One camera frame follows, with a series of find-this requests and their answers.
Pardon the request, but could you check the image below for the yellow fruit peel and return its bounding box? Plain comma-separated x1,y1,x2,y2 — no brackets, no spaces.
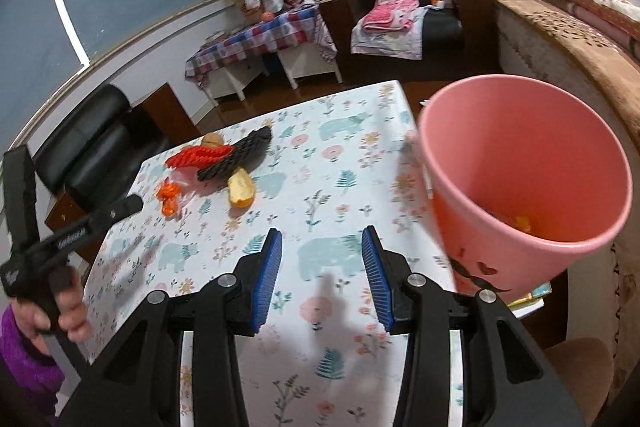
227,168,257,208

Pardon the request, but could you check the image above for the brown stool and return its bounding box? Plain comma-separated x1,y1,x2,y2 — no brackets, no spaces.
542,337,617,427

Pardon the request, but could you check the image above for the red floral quilt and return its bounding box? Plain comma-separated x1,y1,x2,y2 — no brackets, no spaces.
502,0,640,52

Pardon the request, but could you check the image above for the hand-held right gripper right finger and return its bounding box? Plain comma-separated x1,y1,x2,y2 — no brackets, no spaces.
361,225,586,427

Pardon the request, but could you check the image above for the red foam net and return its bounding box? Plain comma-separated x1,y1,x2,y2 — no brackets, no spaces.
165,145,235,168

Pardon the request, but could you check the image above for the white printed cloth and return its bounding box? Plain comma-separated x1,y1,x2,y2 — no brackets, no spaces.
350,7,431,60

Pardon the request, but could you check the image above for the colourful booklet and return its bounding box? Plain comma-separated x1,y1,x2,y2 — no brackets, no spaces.
507,281,553,320

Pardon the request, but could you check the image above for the pink folded blanket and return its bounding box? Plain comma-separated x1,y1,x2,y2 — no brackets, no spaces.
362,0,420,32

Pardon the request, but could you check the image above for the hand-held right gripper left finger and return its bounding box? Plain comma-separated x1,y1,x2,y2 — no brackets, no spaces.
85,227,283,427

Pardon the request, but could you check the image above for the pink plastic bucket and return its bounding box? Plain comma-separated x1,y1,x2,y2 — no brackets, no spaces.
417,75,633,295

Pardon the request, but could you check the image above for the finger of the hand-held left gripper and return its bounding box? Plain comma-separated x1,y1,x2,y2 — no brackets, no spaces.
101,195,144,228

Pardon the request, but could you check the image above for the white wooden desk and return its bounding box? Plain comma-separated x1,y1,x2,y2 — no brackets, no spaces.
205,49,343,100

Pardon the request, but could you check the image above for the person's left hand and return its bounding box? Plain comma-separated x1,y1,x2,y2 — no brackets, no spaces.
12,281,94,344

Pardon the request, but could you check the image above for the orange small plastic toy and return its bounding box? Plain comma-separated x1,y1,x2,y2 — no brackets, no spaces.
156,179,182,216

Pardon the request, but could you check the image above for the black foam net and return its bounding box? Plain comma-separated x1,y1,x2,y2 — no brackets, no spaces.
196,126,273,182

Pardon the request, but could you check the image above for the plaid tablecloth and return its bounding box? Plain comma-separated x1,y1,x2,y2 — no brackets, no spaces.
185,0,321,80

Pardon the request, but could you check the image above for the bed with brown blanket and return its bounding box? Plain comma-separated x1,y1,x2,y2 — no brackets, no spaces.
490,0,640,388

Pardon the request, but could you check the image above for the person's left forearm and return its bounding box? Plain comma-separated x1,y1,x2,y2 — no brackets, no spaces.
0,307,66,413

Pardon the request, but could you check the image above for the floral bear print tablecloth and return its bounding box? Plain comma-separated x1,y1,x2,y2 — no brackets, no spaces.
82,79,463,427

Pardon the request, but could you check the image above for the white floral hanging cloth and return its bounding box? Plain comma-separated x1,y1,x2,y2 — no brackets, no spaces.
312,14,338,60

